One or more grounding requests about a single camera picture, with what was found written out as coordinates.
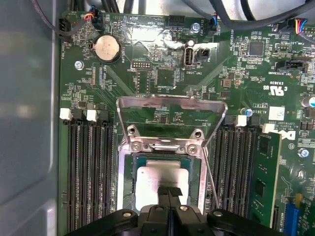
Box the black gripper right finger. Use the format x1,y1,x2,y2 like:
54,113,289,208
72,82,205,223
169,187,279,236

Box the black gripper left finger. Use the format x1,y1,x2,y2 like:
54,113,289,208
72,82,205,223
63,186,171,236

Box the silver CPU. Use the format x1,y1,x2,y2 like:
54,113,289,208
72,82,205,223
132,156,194,212

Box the metal socket cover frame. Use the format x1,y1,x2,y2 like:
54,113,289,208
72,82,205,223
115,94,228,148

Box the CPU socket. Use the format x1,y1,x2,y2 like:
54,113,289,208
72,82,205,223
117,141,210,214

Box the thin metal locking lever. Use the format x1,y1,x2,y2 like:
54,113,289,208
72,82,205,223
202,145,221,211

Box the green RAM stick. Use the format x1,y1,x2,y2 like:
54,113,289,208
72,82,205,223
247,134,282,229

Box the blue expansion slot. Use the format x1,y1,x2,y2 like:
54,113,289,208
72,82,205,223
284,201,303,236

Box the green motherboard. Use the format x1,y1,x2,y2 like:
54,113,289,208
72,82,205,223
59,11,315,236

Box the silver internal USB port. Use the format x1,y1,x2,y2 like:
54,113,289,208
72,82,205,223
183,46,195,69

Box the round coin battery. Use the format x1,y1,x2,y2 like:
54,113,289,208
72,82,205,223
91,34,122,63

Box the coloured wire plug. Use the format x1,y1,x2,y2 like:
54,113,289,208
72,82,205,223
83,9,100,30
292,17,310,35
209,13,221,31

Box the thick black cable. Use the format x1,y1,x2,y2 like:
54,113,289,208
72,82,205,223
208,0,315,29

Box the thin black cable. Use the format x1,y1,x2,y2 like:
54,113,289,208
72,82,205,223
31,0,86,42

